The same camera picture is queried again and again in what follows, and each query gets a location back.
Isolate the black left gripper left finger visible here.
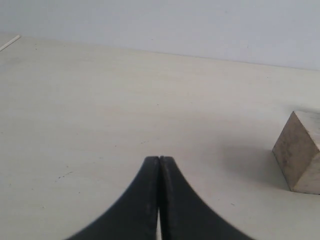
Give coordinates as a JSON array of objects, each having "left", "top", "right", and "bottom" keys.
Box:
[{"left": 69, "top": 156, "right": 160, "bottom": 240}]

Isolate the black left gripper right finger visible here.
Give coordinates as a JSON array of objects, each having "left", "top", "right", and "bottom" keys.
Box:
[{"left": 159, "top": 156, "right": 251, "bottom": 240}]

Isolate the largest wooden cube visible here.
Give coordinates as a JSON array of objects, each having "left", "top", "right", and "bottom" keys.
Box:
[{"left": 272, "top": 111, "right": 320, "bottom": 195}]

